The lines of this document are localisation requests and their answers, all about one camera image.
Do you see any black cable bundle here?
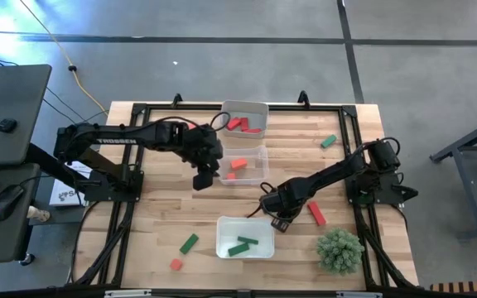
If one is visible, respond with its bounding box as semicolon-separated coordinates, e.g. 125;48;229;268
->
79;202;136;286
354;203;416;289

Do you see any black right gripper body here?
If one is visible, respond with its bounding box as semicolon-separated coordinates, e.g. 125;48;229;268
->
259;181;312;219

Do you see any long red wooden block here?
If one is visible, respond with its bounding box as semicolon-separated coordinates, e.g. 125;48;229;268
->
306;200;327;227

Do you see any small black device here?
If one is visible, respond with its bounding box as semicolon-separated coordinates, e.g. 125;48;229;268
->
0;118;18;134

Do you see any light grey plastic bin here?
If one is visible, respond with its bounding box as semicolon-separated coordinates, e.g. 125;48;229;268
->
220;99;270;139

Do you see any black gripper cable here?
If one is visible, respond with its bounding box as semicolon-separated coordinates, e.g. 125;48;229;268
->
244;180;279;219
138;110;232;136

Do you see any yellow floor cable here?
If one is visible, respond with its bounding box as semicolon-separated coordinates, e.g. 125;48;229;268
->
17;0;110;116

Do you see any black orange striped strip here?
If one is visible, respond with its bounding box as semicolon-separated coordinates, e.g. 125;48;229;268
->
429;279;477;293

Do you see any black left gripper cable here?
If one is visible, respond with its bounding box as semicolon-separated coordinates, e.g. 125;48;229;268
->
138;110;232;136

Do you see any clear plastic bin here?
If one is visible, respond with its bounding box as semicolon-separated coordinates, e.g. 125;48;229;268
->
216;144;271;186

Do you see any black computer mouse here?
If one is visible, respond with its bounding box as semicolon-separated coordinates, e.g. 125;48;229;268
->
0;184;26;222

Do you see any black aluminium table frame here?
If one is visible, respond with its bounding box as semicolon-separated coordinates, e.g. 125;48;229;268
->
67;89;421;298

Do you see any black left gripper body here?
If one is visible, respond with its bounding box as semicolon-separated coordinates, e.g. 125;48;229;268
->
178;123;225;171

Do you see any dark grey desk top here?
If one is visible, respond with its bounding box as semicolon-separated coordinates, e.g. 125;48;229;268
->
0;63;53;167
0;162;41;266

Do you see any grey metal desk frame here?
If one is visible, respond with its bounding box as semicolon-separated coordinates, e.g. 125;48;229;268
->
428;112;477;243

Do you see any black diagonal bar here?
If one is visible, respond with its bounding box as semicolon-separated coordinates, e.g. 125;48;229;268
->
25;142;94;188

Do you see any silver metal bracket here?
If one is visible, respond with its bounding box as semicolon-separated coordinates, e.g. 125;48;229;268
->
104;289;153;298
335;291;383;298

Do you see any white plastic bin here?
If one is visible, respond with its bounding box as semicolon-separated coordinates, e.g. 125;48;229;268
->
215;214;277;260

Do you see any small green artificial plant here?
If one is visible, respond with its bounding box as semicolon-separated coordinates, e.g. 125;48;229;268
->
315;226;366;277

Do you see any white printed paper sign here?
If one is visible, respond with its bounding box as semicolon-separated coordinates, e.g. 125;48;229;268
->
49;160;94;207

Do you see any small beige figurine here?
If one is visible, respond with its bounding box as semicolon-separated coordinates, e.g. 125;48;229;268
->
26;205;51;224

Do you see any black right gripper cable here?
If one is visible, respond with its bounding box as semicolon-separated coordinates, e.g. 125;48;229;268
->
244;180;279;219

